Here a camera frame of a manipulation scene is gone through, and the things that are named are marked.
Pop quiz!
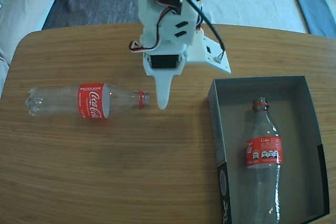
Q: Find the clear bottle script logo label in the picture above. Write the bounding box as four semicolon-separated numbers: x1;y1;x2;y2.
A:
25;82;152;120

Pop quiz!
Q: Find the clear bottle nutrition marks label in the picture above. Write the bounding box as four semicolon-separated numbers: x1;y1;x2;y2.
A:
244;97;284;224

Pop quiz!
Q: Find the grey cardboard box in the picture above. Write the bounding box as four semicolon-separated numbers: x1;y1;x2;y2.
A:
208;76;330;224

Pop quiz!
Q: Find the white rug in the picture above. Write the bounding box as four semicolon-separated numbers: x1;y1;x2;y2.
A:
203;0;308;35

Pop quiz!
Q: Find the white sofa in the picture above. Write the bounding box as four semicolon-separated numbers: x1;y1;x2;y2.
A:
0;0;68;69

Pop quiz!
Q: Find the blue fabric strip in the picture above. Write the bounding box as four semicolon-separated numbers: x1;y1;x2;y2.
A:
285;0;336;38

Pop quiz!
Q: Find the flat white camera plate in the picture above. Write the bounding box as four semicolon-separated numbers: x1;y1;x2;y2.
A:
187;31;232;74

